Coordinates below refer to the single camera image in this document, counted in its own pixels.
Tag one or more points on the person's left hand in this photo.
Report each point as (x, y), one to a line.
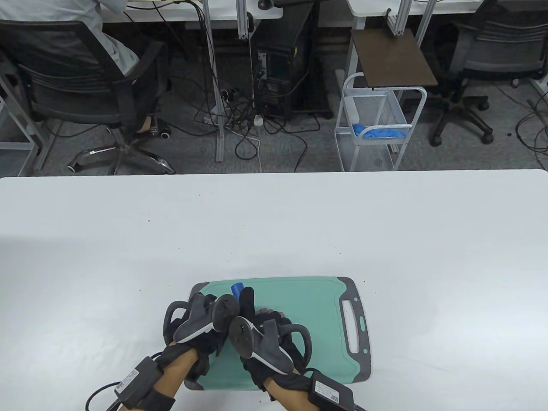
(205, 349)

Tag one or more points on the person's right hand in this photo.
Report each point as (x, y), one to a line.
(247, 302)

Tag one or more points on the blue plastic scraper cutter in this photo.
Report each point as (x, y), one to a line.
(237, 289)

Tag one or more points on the person's right forearm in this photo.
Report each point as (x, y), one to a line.
(289, 396)

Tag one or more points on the person's left forearm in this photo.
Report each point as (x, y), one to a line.
(173, 374)

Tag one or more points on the grey left hand controller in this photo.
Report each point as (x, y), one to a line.
(195, 323)

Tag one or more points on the grey hand controller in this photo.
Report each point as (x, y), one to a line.
(195, 323)
(269, 349)

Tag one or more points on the grey right hand controller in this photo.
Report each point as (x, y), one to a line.
(269, 349)

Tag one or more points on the green grey cutting board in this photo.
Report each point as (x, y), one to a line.
(312, 295)

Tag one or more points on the black left wrist sensor box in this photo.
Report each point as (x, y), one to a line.
(139, 379)

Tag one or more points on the white power strip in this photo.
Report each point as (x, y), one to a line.
(258, 120)

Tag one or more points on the blue cloth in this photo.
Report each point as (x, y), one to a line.
(379, 132)

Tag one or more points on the black computer tower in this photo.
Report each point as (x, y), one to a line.
(278, 64)

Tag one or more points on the dark brown board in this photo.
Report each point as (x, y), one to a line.
(394, 60)

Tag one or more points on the black mesh office chair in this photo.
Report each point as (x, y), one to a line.
(64, 85)

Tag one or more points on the white desk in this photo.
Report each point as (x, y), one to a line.
(372, 6)
(222, 13)

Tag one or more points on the black computer mouse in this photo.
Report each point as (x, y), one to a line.
(265, 3)

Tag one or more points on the grey mesh office chair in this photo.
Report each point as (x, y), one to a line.
(492, 51)

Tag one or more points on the white metal frame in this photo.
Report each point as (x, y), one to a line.
(21, 145)

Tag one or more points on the aluminium profile post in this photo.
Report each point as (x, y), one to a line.
(244, 21)
(399, 19)
(426, 21)

